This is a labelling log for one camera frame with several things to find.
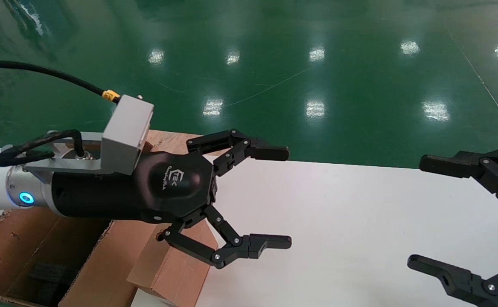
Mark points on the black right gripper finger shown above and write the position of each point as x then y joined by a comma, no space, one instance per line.
458,279
466,164

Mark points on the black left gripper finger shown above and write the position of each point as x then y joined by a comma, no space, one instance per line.
270,241
270,152

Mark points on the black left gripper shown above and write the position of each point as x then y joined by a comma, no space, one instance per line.
103,196

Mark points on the small brown cardboard box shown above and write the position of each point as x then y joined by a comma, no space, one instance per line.
176,273

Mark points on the large open cardboard box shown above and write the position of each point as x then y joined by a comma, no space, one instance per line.
14,243

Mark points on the wooden board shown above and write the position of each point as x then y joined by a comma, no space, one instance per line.
167,140

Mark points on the black foam pad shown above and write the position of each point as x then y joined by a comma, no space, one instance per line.
50,279

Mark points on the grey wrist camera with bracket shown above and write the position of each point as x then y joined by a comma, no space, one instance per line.
125,136

